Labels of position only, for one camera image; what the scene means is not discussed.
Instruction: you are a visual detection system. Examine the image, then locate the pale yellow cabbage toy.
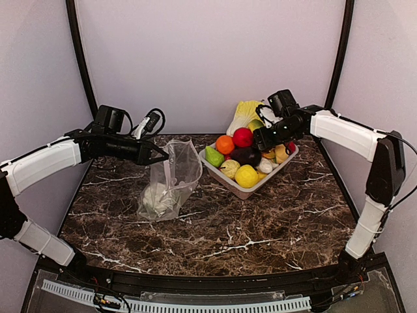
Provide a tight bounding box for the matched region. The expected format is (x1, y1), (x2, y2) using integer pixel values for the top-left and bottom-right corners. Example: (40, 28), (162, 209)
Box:
(220, 159), (240, 180)

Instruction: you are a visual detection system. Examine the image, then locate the napa cabbage toy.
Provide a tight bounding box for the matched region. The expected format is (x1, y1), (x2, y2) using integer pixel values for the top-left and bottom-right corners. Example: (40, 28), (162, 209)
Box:
(226, 100), (265, 136)

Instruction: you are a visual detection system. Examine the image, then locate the right black frame post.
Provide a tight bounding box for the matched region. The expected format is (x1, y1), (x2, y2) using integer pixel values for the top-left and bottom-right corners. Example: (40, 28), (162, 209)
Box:
(324, 0), (355, 109)

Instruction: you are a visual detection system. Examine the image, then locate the white slotted cable duct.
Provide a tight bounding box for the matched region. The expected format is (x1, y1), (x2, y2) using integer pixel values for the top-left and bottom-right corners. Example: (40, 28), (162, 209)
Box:
(41, 279), (311, 312)

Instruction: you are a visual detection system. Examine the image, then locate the green chayote toy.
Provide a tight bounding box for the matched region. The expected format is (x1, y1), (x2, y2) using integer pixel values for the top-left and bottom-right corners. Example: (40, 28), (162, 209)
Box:
(205, 146), (225, 168)

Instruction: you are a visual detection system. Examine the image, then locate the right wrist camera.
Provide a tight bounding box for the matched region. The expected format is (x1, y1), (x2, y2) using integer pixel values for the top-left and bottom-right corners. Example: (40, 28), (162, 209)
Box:
(255, 104), (282, 128)

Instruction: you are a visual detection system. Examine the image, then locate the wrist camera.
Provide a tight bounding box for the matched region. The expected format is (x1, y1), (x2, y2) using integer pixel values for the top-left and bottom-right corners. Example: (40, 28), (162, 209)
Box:
(130, 108), (166, 140)
(255, 104), (282, 128)

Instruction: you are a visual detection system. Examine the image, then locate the left black frame post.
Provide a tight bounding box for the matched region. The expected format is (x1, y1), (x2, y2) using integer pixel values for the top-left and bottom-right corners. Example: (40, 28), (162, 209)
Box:
(65, 0), (98, 118)

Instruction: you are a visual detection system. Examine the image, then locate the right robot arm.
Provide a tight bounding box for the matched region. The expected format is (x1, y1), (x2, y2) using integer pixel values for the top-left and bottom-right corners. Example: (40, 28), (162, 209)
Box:
(254, 89), (409, 260)

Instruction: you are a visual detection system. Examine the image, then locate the green yellow mango toy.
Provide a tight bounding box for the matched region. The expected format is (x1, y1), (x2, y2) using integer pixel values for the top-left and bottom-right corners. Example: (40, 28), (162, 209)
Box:
(247, 119), (264, 132)

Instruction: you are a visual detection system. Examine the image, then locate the clear dotted zip top bag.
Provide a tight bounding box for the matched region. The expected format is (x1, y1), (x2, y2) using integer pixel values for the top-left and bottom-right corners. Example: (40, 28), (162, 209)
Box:
(137, 140), (203, 222)

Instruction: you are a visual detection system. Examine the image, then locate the pink plastic food tray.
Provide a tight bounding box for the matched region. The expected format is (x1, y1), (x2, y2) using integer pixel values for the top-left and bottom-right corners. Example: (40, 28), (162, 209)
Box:
(199, 128), (298, 200)

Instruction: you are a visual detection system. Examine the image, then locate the white cauliflower toy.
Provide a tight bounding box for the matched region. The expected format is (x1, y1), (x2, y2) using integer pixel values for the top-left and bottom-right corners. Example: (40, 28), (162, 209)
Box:
(142, 183), (179, 219)

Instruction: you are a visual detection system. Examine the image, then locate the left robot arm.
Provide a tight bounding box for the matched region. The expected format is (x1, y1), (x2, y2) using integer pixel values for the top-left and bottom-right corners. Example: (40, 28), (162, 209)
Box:
(1, 105), (169, 267)

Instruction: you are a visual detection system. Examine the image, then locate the yellow lemon toy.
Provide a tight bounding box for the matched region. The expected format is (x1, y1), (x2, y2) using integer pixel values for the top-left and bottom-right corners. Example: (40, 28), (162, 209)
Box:
(235, 164), (259, 188)

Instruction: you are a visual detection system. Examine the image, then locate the white garlic toy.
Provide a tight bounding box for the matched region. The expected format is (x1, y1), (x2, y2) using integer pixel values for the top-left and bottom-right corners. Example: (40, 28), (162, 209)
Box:
(256, 158), (274, 174)

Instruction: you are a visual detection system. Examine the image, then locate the black curved front rail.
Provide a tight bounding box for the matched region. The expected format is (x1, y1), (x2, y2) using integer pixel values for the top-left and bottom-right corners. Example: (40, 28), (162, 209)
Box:
(50, 262), (368, 296)

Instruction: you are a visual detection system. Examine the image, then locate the black frame post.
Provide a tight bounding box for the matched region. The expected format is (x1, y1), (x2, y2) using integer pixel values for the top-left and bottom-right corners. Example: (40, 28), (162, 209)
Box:
(65, 0), (98, 118)
(324, 0), (355, 109)

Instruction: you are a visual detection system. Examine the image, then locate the dark purple eggplant toy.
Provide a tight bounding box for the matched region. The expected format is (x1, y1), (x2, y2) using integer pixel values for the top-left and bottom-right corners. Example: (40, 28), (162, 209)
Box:
(230, 147), (262, 167)

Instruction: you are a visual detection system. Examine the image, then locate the orange fruit toy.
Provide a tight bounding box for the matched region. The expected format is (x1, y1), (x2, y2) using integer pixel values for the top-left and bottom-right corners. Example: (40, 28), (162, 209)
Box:
(216, 135), (235, 155)

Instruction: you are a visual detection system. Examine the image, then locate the red apple toy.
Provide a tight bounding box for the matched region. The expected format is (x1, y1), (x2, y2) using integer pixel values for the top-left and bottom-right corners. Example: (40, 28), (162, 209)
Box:
(232, 127), (253, 148)

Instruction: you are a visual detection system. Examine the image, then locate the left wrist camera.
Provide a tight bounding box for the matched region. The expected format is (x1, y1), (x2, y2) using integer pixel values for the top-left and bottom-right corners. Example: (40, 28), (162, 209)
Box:
(130, 108), (166, 140)

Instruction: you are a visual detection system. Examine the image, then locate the yellow bun toy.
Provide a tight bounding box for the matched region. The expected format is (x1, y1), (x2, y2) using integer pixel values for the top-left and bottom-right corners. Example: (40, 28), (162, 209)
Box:
(274, 144), (289, 164)

